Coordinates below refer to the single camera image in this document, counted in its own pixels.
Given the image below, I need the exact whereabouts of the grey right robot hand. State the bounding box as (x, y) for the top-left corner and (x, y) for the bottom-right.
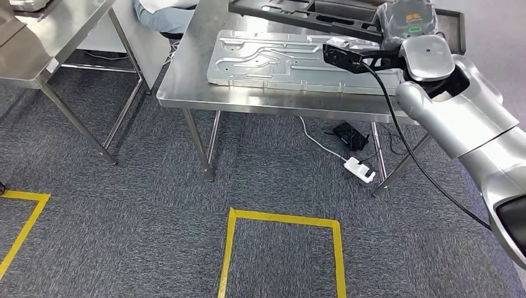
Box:
(376, 0), (440, 50)

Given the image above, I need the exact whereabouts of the black plastic car part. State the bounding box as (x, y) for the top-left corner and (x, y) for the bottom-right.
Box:
(228, 0), (466, 55)

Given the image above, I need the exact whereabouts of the stainless steel workbench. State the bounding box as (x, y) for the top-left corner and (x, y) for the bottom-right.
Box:
(156, 0), (467, 197)

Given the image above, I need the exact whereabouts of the black router with antennas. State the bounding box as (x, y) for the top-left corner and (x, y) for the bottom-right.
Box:
(324, 122), (371, 152)

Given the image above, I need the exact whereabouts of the silver stamped metal panel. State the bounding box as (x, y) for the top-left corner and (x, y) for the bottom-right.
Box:
(206, 29), (406, 96)
(9, 0), (50, 12)

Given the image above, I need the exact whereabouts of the white power strip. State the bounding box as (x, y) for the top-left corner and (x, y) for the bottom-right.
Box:
(344, 156), (377, 184)

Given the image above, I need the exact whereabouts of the person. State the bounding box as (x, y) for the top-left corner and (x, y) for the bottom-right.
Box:
(132, 0), (200, 35)

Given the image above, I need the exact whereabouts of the yellow floor tape outline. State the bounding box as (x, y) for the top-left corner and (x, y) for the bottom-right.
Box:
(216, 207), (348, 298)
(0, 189), (51, 281)

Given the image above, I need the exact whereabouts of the stainless steel table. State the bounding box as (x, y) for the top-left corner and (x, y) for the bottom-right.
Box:
(0, 0), (145, 166)

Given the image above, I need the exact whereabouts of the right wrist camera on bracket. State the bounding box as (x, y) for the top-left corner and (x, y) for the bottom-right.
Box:
(322, 37), (406, 75)

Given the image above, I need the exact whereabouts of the white power cable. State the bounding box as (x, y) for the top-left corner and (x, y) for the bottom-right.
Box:
(299, 116), (348, 162)

